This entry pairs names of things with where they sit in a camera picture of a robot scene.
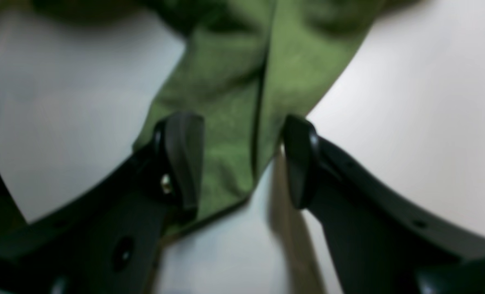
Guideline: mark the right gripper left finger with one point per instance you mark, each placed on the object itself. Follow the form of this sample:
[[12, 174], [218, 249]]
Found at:
[[105, 241]]

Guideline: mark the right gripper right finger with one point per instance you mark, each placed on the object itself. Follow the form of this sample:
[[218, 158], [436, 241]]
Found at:
[[379, 242]]

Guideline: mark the green t-shirt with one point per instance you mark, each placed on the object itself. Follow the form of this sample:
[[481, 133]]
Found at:
[[247, 64]]

